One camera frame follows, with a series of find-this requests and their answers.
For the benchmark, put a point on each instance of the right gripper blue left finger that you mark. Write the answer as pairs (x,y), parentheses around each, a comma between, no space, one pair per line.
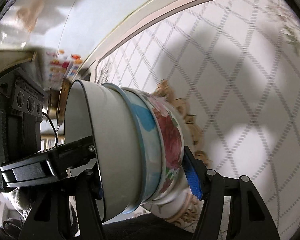
(99,192)

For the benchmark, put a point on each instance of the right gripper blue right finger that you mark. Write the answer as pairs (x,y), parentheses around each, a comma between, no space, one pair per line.
(197,174)

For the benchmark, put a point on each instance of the white bowl dark rim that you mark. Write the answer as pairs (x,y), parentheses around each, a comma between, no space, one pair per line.
(102,112)

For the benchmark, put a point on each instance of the white bowl red flowers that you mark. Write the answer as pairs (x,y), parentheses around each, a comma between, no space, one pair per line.
(163,142)

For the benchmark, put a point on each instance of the white bowl blue pattern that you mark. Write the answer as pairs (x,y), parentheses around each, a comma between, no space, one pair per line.
(142,142)

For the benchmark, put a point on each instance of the oval floral placemat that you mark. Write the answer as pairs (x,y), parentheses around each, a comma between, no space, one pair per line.
(180,207)

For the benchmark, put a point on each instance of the diamond pattern table cloth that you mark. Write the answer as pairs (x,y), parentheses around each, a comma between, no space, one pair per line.
(233,67)

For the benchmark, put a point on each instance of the colourful wall stickers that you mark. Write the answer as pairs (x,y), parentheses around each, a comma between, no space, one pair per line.
(58,65)

